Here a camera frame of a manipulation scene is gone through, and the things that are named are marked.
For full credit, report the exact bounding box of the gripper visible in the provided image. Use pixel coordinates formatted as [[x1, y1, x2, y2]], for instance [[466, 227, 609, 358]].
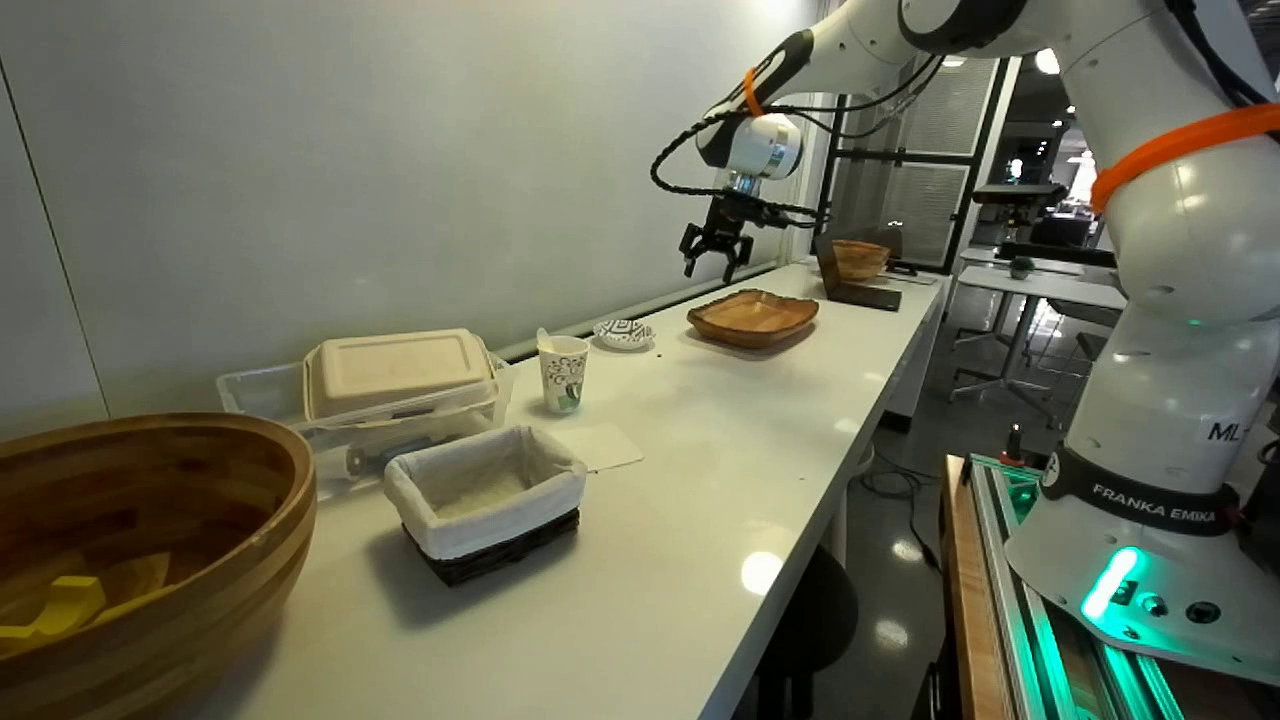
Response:
[[679, 190, 769, 286]]

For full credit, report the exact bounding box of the square wooden bowl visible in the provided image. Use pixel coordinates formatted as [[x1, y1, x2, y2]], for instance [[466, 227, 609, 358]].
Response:
[[686, 288, 821, 351]]

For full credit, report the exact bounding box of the small round wooden bowl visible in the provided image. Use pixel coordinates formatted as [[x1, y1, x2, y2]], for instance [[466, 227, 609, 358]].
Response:
[[830, 238, 892, 283]]

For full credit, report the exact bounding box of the large round wooden bowl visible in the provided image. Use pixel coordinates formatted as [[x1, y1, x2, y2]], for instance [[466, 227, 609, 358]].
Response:
[[0, 413, 319, 720]]

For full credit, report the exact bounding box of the small patterned dish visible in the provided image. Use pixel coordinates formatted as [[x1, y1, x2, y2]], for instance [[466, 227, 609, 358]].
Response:
[[592, 318, 657, 353]]

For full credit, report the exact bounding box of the dark wooden board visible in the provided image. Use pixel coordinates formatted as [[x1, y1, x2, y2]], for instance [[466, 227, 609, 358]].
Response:
[[814, 234, 904, 313]]

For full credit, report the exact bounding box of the printed paper cup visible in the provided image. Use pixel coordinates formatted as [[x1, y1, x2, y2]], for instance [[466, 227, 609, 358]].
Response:
[[537, 335, 592, 416]]

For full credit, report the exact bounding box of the white paper napkin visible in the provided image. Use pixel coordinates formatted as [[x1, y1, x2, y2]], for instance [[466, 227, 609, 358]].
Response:
[[566, 421, 645, 474]]

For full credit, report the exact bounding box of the glass partition with blinds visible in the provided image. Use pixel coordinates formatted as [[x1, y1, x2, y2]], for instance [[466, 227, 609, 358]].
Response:
[[818, 55, 1011, 276]]

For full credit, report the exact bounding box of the white table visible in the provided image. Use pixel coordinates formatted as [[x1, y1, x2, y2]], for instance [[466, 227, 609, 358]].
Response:
[[948, 246, 1129, 406]]

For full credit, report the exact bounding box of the wicker basket with white liner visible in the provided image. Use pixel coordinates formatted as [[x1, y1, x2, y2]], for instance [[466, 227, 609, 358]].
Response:
[[383, 424, 589, 588]]

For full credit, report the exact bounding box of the beige takeout container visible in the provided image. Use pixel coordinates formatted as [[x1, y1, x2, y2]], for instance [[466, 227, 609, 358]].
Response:
[[302, 328, 499, 425]]

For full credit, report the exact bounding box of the black stool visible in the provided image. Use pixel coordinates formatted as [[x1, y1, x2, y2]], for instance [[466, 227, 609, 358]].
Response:
[[745, 544, 861, 720]]

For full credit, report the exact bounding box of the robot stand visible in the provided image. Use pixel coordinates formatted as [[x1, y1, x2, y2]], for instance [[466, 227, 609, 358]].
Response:
[[940, 452, 1280, 720]]

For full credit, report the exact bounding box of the clear plastic bin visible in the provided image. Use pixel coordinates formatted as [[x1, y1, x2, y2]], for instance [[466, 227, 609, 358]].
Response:
[[216, 349, 517, 501]]

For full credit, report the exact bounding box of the yellow block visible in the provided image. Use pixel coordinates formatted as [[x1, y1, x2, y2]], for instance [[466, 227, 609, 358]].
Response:
[[0, 575, 108, 643]]

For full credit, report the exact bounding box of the black cable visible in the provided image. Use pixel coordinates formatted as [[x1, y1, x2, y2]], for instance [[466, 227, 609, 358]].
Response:
[[862, 462, 943, 573]]

